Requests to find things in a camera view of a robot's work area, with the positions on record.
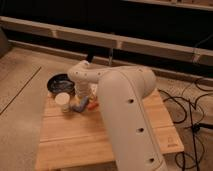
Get dark ceramic bowl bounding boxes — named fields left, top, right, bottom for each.
left=47, top=74, right=75, bottom=94

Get red chili pepper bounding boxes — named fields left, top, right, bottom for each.
left=87, top=102, right=99, bottom=110

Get black floor cables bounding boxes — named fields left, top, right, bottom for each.
left=158, top=77, right=213, bottom=171

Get wooden table board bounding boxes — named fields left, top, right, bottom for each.
left=35, top=90, right=184, bottom=171

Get white wall rail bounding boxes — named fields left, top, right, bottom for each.
left=0, top=16, right=213, bottom=66

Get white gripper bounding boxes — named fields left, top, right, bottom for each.
left=72, top=82, right=92, bottom=113

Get white cup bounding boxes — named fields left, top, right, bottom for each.
left=55, top=92, right=70, bottom=112

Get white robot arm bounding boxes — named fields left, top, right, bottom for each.
left=68, top=60, right=168, bottom=171

